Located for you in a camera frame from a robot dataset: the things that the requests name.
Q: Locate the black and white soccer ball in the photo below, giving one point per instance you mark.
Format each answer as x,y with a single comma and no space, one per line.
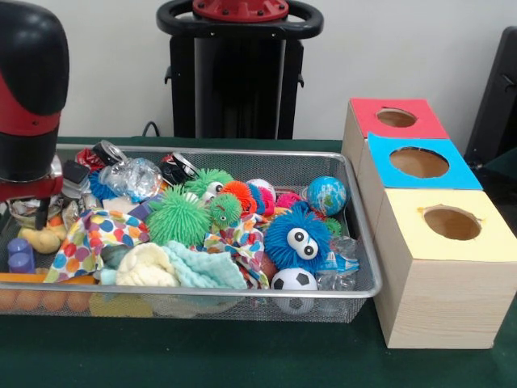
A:
294,279

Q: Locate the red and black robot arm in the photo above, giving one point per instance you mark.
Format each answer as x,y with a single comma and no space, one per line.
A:
28,81

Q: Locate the large green spiky ball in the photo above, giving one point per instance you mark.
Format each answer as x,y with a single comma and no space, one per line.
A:
177,220

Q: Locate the blue spiky ball with eyes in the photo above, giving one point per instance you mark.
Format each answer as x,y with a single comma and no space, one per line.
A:
282,238

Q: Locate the blue globe ball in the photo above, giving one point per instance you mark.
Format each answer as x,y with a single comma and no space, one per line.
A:
326,196

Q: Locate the orange building block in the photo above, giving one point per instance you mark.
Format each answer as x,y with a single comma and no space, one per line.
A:
24,279

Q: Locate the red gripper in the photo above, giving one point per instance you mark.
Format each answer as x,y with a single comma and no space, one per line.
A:
28,190

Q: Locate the mint green cloth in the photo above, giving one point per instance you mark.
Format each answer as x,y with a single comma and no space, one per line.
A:
202,266

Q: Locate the yellow plush duck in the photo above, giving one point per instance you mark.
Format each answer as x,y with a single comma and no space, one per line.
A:
46,241

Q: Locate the wooden box with three holes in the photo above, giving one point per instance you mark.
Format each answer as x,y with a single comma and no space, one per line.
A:
444,307

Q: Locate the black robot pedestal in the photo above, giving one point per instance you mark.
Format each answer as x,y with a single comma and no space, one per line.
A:
238,89

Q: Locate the cream yellow cloth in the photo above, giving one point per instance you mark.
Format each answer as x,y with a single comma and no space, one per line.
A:
143,268

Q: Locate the black upright panel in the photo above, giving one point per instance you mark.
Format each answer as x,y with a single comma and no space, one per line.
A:
494,101

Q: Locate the purple building block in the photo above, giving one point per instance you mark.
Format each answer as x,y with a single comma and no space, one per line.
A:
20,256

